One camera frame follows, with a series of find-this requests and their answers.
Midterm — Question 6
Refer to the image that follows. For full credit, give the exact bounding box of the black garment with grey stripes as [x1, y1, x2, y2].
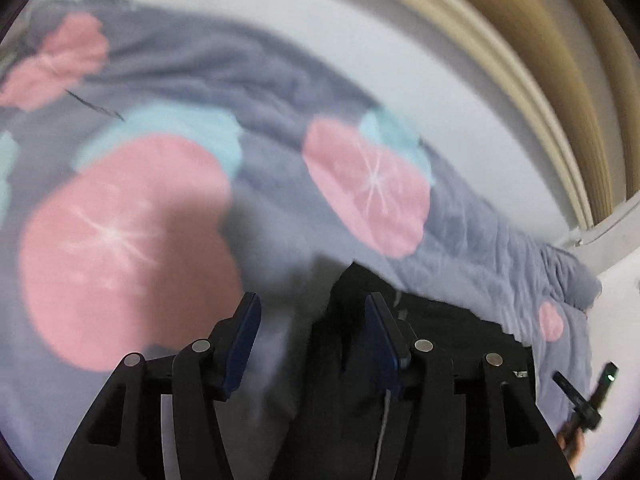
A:
[271, 263, 546, 479]

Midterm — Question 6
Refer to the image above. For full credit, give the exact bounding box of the right hand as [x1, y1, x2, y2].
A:
[556, 420, 585, 462]

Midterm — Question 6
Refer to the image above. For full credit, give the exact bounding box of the grey blanket with pink fruits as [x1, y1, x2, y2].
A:
[1, 0, 600, 479]

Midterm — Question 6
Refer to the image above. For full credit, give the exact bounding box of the beige wooden headboard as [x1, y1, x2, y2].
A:
[319, 0, 640, 231]

